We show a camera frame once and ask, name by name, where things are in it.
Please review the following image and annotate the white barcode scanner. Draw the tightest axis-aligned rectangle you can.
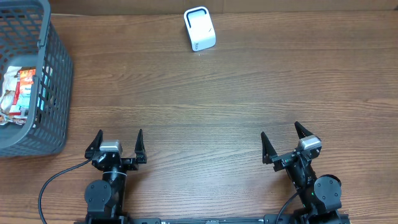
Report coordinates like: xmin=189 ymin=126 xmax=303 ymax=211
xmin=183 ymin=6 xmax=216 ymax=52

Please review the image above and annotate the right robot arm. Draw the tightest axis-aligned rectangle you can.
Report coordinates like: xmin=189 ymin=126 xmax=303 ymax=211
xmin=261 ymin=121 xmax=349 ymax=223

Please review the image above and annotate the grey plastic mesh basket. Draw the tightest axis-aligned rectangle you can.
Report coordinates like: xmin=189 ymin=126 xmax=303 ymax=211
xmin=1 ymin=0 xmax=73 ymax=157

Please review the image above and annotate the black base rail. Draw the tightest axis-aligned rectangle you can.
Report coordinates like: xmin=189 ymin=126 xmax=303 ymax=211
xmin=74 ymin=215 xmax=351 ymax=224

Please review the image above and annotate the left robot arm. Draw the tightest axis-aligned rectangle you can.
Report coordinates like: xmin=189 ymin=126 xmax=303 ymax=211
xmin=85 ymin=130 xmax=147 ymax=223

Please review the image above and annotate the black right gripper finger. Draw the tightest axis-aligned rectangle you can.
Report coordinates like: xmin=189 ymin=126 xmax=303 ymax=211
xmin=294 ymin=121 xmax=313 ymax=139
xmin=261 ymin=132 xmax=277 ymax=164

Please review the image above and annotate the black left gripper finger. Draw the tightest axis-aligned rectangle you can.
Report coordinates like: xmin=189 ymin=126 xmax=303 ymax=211
xmin=134 ymin=129 xmax=147 ymax=164
xmin=85 ymin=129 xmax=103 ymax=159

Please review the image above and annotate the red white snack bar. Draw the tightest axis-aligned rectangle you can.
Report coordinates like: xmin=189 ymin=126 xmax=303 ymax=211
xmin=9 ymin=72 xmax=21 ymax=116

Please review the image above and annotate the teal wipes packet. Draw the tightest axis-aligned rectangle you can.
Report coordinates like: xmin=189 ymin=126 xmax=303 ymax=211
xmin=17 ymin=94 xmax=30 ymax=116

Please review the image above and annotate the orange snack packet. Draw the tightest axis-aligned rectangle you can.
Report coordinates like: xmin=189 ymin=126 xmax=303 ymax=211
xmin=19 ymin=67 xmax=35 ymax=96

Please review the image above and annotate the white brown snack wrapper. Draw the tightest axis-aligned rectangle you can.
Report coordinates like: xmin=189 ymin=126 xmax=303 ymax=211
xmin=1 ymin=66 xmax=24 ymax=125

